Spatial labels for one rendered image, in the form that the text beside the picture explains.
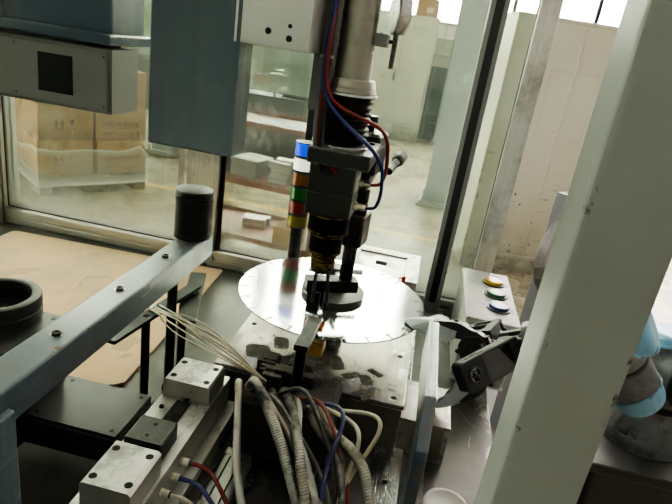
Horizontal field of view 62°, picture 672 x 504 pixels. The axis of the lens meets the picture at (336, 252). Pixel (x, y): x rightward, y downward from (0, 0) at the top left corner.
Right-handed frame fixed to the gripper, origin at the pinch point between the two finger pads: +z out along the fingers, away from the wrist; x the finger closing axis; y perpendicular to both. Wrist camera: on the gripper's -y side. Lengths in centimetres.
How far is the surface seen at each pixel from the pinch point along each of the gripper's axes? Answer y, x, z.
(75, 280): -5, 34, 78
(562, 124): 322, 46, 25
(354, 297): 0.3, 13.5, 7.6
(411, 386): 4.1, -4.9, 4.6
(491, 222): 52, 16, -2
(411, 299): 9.9, 9.2, 2.4
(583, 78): 324, 69, 5
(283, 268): 2.2, 21.8, 22.4
